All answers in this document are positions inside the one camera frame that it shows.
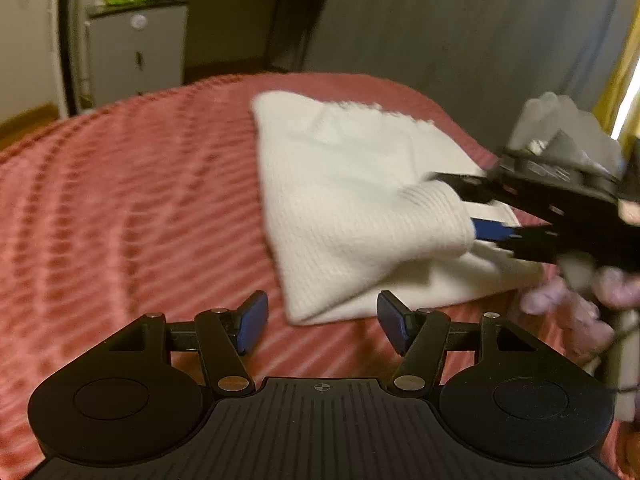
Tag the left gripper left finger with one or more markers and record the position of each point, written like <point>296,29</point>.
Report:
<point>221,337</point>

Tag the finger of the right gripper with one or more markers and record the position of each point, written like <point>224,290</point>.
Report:
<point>471,189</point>
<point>530,243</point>

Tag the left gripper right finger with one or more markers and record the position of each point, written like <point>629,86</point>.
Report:
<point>423,339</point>

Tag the white knit sweater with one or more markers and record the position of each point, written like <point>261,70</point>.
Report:
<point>352,206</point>

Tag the right hand pink glove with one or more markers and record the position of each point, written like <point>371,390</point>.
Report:
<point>584,334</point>

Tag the grey bow pillow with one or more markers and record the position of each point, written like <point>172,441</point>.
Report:
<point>579,150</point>

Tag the red ribbed bed blanket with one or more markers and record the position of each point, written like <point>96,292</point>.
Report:
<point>152,203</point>

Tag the grey curtain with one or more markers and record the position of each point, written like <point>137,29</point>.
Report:
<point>480,60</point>

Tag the grey drawer cabinet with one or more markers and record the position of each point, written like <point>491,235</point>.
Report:
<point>135,50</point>

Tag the white standing fan column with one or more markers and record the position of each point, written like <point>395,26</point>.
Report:
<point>69,58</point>

